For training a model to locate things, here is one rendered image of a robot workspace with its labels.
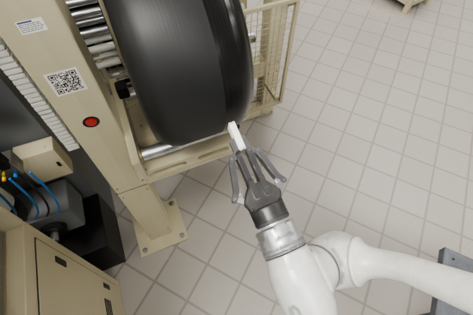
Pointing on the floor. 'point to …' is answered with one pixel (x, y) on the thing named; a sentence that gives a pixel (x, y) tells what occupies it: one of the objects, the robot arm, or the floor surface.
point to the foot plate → (150, 247)
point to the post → (91, 134)
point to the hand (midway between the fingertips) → (236, 137)
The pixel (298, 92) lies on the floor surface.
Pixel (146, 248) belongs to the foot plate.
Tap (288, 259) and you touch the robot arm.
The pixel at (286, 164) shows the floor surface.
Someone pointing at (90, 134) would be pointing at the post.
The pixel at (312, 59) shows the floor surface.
